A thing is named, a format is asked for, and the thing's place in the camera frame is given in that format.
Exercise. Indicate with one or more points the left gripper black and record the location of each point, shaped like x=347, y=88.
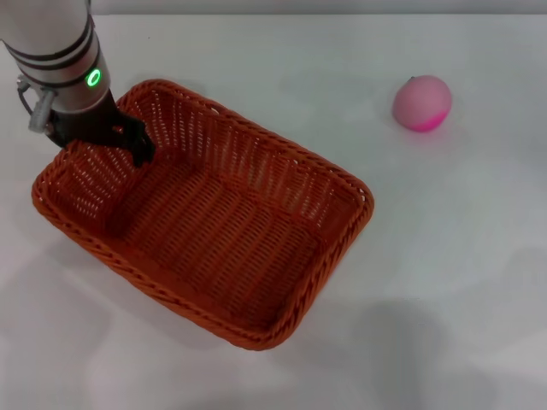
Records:
x=94, y=126

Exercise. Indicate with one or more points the pink peach toy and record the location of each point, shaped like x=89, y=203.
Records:
x=421, y=102

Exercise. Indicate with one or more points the orange woven plastic basket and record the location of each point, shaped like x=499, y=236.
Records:
x=231, y=247

